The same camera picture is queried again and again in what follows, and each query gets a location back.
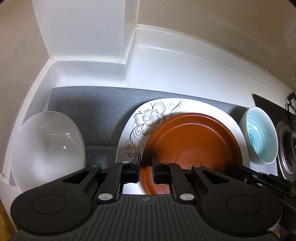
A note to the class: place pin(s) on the white floral square plate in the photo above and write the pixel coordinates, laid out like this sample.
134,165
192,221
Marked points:
149,116

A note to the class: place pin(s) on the large white bowl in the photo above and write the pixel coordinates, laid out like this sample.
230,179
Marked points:
48,146

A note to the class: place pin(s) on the teal glazed bowl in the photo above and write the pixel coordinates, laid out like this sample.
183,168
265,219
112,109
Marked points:
260,136

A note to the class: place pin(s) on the brown round plate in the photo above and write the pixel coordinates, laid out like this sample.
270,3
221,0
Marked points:
189,139

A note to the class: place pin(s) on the grey counter mat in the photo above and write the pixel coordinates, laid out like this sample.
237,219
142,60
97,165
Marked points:
101,113

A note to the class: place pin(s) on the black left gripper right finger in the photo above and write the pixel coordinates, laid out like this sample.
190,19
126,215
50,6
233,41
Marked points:
230,206

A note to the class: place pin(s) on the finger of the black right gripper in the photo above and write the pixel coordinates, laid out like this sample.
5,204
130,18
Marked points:
283,189

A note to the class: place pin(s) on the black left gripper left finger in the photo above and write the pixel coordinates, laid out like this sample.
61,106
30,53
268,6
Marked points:
68,202

